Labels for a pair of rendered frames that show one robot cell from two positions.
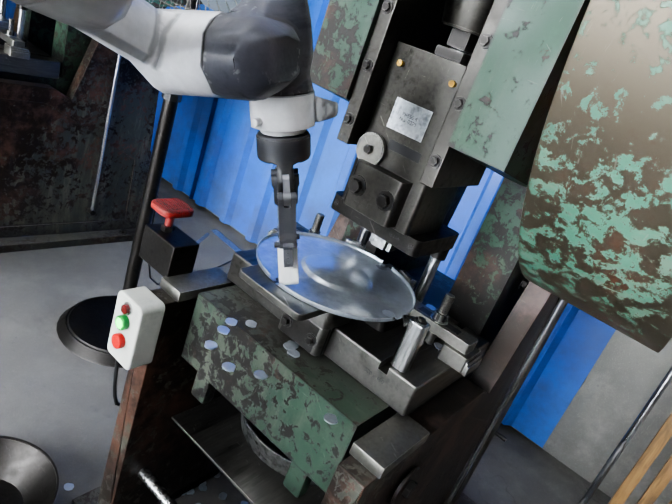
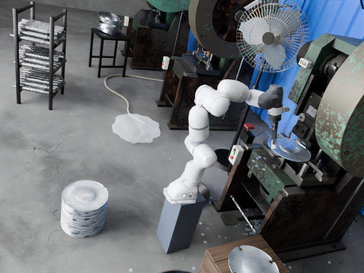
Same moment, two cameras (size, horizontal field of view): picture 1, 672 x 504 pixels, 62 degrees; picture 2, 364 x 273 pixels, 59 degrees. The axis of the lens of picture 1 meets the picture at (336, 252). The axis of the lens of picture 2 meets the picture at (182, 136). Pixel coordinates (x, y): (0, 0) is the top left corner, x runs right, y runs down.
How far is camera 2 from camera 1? 1.28 m
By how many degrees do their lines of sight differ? 28
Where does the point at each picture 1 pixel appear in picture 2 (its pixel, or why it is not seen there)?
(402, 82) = (311, 102)
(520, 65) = not seen: hidden behind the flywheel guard
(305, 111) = (279, 111)
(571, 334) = not seen: outside the picture
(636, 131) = (325, 127)
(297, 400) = (272, 178)
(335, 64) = (294, 95)
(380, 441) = (290, 189)
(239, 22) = (265, 96)
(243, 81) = (265, 106)
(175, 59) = (253, 101)
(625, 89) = (323, 120)
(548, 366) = not seen: outside the picture
